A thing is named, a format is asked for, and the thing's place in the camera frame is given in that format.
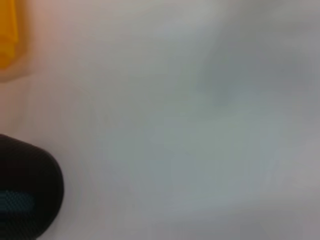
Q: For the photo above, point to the black mesh pen holder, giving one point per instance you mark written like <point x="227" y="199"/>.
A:
<point x="30" y="170"/>

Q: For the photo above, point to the yellow plastic bin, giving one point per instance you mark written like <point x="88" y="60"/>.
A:
<point x="7" y="30"/>

